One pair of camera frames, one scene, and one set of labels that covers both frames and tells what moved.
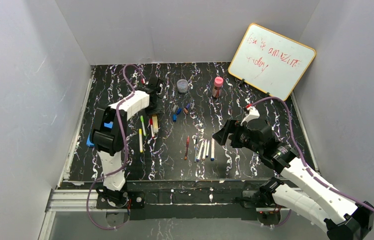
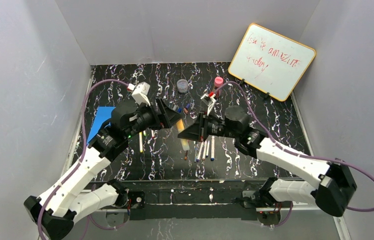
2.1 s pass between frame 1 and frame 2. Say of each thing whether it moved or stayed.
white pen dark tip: stayed
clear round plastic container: stayed
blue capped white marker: stayed
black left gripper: moved
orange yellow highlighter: moved
